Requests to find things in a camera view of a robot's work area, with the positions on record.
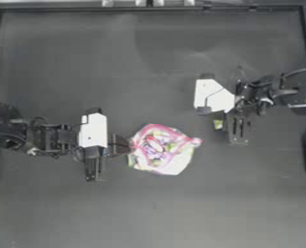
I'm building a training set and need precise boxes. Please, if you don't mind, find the green sweet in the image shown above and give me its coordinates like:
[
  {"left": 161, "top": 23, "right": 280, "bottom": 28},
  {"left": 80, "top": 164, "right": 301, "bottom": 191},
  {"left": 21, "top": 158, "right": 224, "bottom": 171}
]
[{"left": 213, "top": 119, "right": 226, "bottom": 131}]

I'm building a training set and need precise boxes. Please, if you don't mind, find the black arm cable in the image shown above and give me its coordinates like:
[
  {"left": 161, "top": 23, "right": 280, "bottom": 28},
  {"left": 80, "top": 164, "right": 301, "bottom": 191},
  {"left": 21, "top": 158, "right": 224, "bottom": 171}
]
[{"left": 204, "top": 67, "right": 306, "bottom": 109}]

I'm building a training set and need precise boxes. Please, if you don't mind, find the clear bag with pink zip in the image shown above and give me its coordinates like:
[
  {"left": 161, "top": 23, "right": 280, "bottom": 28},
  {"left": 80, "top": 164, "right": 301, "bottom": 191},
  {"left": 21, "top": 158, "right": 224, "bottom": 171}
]
[{"left": 126, "top": 123, "right": 205, "bottom": 176}]

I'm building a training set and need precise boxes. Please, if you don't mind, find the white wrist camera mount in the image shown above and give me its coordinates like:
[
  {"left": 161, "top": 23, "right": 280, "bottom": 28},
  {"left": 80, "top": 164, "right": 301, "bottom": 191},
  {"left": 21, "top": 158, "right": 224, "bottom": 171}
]
[
  {"left": 194, "top": 77, "right": 238, "bottom": 114},
  {"left": 76, "top": 112, "right": 110, "bottom": 149}
]

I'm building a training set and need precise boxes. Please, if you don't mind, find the black table frame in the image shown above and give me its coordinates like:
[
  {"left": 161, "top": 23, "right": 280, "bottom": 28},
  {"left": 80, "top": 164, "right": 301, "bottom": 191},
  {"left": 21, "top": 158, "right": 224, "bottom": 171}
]
[{"left": 0, "top": 0, "right": 306, "bottom": 95}]

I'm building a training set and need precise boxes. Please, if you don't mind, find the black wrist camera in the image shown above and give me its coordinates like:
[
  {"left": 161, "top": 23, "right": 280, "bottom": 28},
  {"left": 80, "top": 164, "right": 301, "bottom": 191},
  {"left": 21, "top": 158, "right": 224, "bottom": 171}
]
[
  {"left": 70, "top": 145, "right": 88, "bottom": 163},
  {"left": 196, "top": 106, "right": 214, "bottom": 117}
]

